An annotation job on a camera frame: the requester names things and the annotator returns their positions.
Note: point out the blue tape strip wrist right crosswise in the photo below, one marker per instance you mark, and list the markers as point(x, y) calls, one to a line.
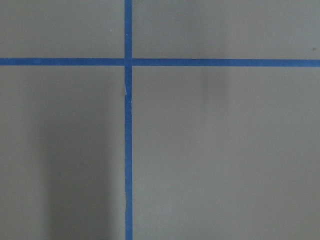
point(163, 62)

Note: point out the blue tape strip wrist right lengthwise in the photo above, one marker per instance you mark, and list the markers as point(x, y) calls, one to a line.
point(128, 172)

